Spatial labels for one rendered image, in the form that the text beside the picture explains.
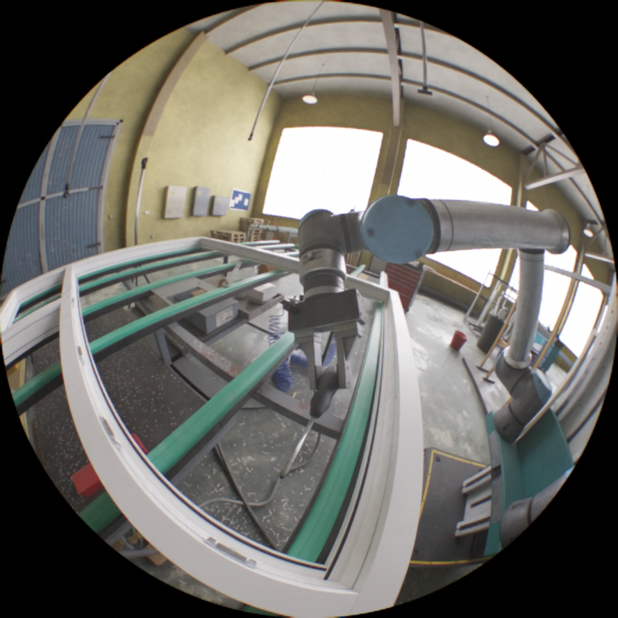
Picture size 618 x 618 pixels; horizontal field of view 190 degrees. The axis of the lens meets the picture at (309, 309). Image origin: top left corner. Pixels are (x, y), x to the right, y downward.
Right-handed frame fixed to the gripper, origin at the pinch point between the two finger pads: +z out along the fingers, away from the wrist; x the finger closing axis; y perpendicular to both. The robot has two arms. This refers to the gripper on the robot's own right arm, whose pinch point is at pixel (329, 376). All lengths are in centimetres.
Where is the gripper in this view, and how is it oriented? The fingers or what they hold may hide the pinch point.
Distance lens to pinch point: 30.8
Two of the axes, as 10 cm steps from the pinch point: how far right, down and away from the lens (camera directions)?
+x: 8.7, -2.1, -4.5
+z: 0.4, 9.4, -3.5
